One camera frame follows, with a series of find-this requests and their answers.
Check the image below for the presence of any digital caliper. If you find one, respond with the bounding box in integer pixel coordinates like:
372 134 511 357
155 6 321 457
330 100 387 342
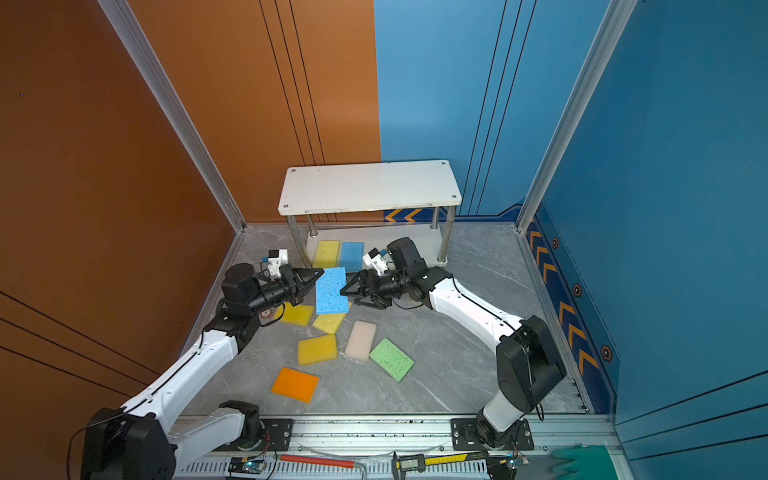
391 451 489 480

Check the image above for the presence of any orange foam sponge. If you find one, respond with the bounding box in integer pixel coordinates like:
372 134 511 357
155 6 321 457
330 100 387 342
271 367 320 404

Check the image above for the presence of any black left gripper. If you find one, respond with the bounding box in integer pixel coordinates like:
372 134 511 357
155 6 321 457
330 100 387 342
247 267 323 319

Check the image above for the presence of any left circuit board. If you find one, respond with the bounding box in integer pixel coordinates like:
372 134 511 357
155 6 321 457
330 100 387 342
227 457 266 477

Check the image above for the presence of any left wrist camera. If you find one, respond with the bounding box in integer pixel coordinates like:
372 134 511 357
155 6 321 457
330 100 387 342
261 249 289 279

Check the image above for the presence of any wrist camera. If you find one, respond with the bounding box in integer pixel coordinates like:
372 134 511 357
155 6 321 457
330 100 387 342
261 249 289 279
362 248 390 277

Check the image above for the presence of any blue cellulose sponge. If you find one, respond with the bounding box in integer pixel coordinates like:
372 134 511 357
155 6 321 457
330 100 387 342
338 242 364 273
315 267 349 315

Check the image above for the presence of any circuit board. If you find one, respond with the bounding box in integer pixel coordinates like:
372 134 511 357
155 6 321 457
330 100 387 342
227 457 266 477
499 455 530 470

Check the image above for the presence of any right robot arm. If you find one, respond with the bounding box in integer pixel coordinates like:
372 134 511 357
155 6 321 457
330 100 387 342
340 237 566 449

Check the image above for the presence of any aluminium front rail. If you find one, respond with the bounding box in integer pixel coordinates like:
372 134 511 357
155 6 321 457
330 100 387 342
179 413 633 479

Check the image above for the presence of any yellow cellulose sponge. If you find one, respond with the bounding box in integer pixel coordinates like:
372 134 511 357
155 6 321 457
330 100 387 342
312 302 352 335
312 240 341 269

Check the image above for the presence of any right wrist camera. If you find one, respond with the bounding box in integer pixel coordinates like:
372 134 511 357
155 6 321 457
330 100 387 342
362 248 390 277

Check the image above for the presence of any right circuit board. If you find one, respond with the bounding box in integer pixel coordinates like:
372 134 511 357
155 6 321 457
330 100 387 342
499 455 530 470

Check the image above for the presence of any red-handled tool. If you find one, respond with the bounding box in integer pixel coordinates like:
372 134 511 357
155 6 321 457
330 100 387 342
279 455 356 470

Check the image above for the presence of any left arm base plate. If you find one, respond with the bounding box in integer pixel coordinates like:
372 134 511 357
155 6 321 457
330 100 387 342
214 418 294 455

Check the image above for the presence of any green rubber glove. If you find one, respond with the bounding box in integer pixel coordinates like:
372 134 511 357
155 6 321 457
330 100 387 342
552 446 618 480

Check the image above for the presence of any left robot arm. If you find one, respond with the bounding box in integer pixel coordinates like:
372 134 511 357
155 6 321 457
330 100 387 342
80 263 323 479

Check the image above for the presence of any yellow foam sponge lower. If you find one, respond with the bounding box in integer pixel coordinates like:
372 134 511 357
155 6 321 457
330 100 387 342
297 334 338 366

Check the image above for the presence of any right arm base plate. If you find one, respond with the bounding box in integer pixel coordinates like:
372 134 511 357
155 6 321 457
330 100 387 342
450 417 535 452

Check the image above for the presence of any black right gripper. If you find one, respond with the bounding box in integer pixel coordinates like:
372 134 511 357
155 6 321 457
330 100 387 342
341 269 411 310

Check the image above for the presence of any white two-tier shelf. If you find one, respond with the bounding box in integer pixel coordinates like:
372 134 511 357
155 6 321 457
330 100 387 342
278 159 462 266

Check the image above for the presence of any beige foam sponge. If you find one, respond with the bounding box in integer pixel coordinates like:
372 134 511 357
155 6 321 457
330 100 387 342
344 321 377 361

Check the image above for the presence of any green cellulose sponge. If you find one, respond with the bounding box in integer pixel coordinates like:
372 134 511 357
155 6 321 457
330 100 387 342
369 338 415 382

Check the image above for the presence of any small yellow foam sponge left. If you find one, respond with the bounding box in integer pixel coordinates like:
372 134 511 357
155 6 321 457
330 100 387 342
279 303 314 327

